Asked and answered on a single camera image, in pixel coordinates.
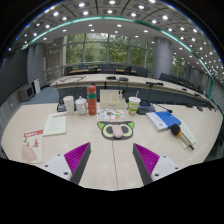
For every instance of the white cardboard box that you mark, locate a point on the white cardboard box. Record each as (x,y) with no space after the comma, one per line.
(111,99)

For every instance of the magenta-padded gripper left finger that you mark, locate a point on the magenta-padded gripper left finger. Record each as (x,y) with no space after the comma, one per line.
(76,156)

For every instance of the green and white paper cup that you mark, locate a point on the green and white paper cup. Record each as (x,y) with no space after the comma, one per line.
(134,106)

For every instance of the colourful sticker sheet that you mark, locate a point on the colourful sticker sheet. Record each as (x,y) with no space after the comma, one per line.
(110,114)

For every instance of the long curved conference desk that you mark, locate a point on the long curved conference desk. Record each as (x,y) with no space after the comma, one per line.
(100,80)

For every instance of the white floor-standing unit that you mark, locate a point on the white floor-standing unit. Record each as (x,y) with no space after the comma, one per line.
(36,86)

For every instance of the red and white fan-print brochure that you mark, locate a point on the red and white fan-print brochure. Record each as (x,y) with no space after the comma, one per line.
(32,146)

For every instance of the white lidded mug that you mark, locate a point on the white lidded mug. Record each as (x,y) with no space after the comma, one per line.
(81,106)

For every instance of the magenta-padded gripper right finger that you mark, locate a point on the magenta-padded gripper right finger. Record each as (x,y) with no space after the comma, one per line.
(148,157)

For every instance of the pink computer mouse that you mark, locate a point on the pink computer mouse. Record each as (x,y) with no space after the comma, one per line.
(117,131)

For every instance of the red bottle with green band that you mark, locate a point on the red bottle with green band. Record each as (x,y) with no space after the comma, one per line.
(92,101)

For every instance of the cream printed document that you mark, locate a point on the cream printed document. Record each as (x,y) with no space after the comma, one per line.
(55,124)

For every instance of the ceiling lights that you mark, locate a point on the ceiling lights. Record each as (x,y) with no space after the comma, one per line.
(110,11)

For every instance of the blue and white book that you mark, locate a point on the blue and white book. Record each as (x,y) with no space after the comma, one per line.
(163,120)

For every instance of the black desk microphone unit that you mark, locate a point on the black desk microphone unit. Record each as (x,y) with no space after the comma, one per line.
(61,107)
(146,108)

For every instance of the black handheld microphone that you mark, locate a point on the black handheld microphone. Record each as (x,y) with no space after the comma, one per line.
(176,130)

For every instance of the dark office chairs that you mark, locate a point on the dark office chairs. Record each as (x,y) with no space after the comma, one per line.
(141,71)

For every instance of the black cat-face mouse pad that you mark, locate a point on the black cat-face mouse pad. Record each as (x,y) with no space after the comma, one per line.
(105,130)

